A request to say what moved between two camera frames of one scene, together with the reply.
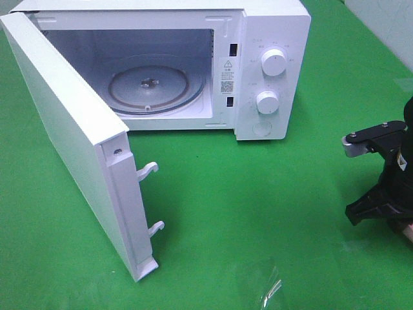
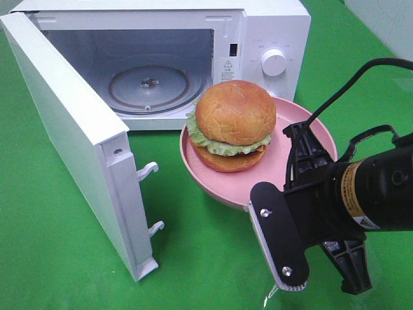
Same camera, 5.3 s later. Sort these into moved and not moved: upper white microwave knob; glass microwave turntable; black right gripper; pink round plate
Moved: black right gripper; pink round plate
Not moved: upper white microwave knob; glass microwave turntable
